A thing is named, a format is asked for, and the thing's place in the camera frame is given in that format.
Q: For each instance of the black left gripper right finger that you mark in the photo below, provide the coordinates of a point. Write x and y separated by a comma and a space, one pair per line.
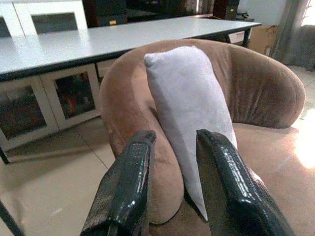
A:
233, 186

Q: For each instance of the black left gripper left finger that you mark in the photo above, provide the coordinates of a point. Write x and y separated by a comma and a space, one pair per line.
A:
128, 186

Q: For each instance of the white pillow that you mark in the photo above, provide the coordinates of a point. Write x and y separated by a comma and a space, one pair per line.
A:
189, 103

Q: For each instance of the brown round sofa chair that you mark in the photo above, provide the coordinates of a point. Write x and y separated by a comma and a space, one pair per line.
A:
258, 98

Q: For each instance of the white glass door cabinet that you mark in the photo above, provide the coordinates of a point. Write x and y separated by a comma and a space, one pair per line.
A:
49, 103

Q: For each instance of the cardboard box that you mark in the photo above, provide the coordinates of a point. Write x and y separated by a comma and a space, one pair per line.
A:
263, 39

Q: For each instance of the grey curtain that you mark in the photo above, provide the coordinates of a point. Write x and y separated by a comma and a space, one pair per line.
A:
292, 32

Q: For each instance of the dark wooden cabinet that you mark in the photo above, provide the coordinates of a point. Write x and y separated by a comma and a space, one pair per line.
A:
147, 9

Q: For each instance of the white chair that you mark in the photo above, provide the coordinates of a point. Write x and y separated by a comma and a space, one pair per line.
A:
53, 19

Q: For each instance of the white table with black frame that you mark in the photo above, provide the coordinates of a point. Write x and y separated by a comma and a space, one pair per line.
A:
98, 44

